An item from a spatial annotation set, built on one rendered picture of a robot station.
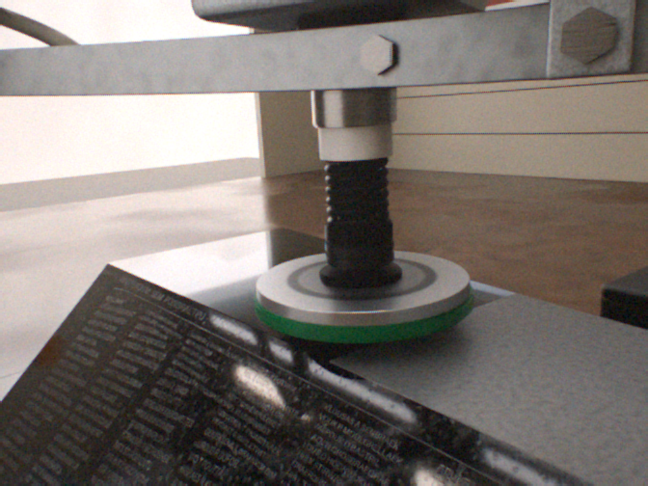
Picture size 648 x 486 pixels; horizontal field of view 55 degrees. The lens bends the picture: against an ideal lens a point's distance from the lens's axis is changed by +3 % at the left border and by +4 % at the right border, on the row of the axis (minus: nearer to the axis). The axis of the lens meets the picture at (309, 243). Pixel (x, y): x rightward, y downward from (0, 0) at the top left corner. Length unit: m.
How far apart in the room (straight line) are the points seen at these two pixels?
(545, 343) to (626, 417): 0.13
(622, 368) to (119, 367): 0.56
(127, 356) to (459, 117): 7.60
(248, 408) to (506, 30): 0.40
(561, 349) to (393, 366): 0.15
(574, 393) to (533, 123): 7.16
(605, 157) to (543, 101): 0.94
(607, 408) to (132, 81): 0.51
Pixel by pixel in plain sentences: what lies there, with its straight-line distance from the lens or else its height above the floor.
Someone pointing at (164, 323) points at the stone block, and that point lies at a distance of 0.79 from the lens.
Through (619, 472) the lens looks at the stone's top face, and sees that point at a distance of 0.45.
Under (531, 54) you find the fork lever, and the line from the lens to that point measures 0.48.
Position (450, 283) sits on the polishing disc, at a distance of 0.59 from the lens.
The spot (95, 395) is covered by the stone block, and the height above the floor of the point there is 0.71.
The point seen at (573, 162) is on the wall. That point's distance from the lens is 7.44.
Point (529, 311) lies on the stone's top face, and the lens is 0.69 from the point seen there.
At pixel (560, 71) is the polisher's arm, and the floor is 1.06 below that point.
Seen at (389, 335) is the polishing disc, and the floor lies 0.86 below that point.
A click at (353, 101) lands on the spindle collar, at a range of 0.55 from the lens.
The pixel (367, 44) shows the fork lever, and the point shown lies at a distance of 0.51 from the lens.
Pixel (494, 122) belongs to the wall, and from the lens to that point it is 7.93.
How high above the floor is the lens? 1.06
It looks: 13 degrees down
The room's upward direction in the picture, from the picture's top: 3 degrees counter-clockwise
